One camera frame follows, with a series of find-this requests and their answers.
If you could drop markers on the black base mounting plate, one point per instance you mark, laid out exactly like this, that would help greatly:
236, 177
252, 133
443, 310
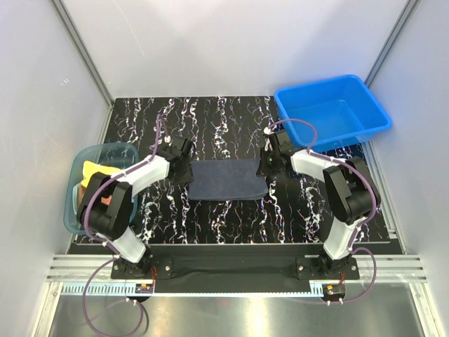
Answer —
215, 259

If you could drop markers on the yellow towel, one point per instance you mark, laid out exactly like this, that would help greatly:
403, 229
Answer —
90, 168

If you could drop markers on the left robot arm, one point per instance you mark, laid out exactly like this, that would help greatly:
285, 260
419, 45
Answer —
111, 224

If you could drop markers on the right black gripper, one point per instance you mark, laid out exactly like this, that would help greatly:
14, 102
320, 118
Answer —
263, 169

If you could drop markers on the aluminium rail with cable duct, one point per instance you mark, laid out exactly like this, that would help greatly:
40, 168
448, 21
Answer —
93, 276

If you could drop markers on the brown towel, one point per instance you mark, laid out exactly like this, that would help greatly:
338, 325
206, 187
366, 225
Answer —
79, 192

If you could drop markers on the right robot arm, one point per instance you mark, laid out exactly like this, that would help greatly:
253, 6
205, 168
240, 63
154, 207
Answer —
352, 195

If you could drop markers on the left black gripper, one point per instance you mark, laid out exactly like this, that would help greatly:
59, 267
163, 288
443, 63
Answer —
188, 177

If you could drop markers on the blue plastic bin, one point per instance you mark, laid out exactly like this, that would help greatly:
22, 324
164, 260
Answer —
331, 113

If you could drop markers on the clear teal plastic bin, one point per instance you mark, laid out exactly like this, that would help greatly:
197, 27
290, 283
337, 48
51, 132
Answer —
117, 155

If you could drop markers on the dark grey-blue towel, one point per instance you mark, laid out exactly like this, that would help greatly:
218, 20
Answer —
227, 180

